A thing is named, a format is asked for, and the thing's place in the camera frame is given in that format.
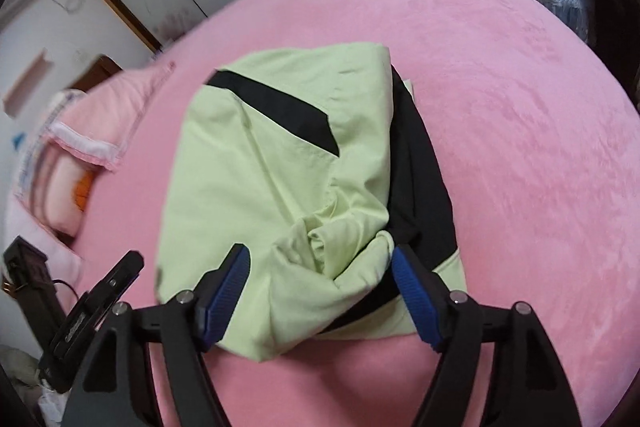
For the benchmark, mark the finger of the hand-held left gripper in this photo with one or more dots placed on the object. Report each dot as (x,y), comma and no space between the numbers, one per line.
(100,302)

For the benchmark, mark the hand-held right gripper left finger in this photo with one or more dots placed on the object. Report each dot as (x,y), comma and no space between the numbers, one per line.
(229,284)

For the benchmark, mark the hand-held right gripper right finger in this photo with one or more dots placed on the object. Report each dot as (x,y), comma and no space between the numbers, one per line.
(414,297)

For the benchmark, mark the light green and black jacket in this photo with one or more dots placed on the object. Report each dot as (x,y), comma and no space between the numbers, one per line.
(260,157)

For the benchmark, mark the pink plush cushion, orange patch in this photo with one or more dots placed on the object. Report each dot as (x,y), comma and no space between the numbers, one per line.
(65,197)

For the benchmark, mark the pink frilled pillow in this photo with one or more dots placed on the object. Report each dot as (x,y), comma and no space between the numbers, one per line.
(115,112)

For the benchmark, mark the pink bed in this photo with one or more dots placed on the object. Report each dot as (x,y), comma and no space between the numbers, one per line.
(500,107)

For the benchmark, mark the brown wooden headboard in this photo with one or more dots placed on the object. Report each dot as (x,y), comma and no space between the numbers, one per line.
(100,69)

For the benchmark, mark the white wall shelf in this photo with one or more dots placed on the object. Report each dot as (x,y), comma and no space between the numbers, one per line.
(27,82)

